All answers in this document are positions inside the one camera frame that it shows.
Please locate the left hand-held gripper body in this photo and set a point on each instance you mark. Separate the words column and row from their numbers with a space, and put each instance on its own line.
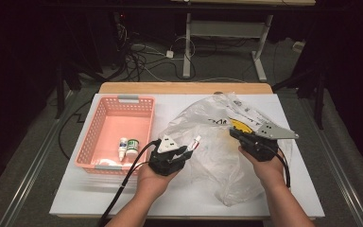
column 167, row 157

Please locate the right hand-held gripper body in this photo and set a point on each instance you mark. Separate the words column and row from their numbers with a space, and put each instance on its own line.
column 274, row 132

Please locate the white ointment tube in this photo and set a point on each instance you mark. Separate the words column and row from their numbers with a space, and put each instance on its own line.
column 194, row 143

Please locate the clear plastic bag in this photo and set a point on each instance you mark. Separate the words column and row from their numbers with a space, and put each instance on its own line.
column 220, row 164

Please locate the white jar with green label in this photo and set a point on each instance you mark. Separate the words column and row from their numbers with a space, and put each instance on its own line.
column 132, row 147

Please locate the small white dropper bottle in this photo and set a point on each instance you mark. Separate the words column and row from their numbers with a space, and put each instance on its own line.
column 123, row 148

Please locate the pink plastic basket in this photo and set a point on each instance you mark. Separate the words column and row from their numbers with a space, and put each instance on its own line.
column 116, row 126

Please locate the person's left hand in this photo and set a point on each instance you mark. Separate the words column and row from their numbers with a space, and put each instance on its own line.
column 151, row 184

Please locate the person's right hand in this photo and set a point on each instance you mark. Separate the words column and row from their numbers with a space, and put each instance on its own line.
column 269, row 173

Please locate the black stand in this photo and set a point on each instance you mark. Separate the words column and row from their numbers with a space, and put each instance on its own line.
column 60, row 91
column 319, row 101

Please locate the white board sheet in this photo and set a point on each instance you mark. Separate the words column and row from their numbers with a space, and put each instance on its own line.
column 91, row 197

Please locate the white power strip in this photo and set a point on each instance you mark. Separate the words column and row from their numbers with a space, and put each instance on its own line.
column 298, row 46

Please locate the white power adapter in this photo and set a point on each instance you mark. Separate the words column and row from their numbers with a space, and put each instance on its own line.
column 169, row 54

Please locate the metal floor rail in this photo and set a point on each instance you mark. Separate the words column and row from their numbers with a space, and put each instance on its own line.
column 28, row 176
column 343, row 183

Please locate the white desk frame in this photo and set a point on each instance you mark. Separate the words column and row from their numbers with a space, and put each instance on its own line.
column 225, row 30

